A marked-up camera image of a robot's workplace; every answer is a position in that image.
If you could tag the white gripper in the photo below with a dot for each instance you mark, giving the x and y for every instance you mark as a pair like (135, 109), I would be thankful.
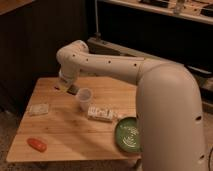
(65, 82)

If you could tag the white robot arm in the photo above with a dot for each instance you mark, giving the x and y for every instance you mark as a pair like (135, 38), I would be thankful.
(168, 104)

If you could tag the metal pole stand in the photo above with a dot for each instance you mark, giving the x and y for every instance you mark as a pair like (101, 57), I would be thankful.
(97, 33)

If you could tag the white patterned box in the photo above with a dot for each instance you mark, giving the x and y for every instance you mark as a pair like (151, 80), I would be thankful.
(101, 114)

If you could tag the white clear packet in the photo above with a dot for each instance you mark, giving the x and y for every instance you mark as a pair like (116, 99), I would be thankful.
(39, 109)

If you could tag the wooden table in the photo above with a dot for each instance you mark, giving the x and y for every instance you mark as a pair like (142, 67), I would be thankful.
(68, 134)

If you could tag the orange red toy carrot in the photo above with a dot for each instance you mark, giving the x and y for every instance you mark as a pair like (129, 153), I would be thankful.
(37, 144)

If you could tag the green round plate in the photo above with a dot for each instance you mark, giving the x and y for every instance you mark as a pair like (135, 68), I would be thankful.
(126, 135)

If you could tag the dark shelf unit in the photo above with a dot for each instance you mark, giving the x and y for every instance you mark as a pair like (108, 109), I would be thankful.
(128, 31)

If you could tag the black device on ledge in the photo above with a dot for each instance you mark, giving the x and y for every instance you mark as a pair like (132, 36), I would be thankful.
(199, 72)

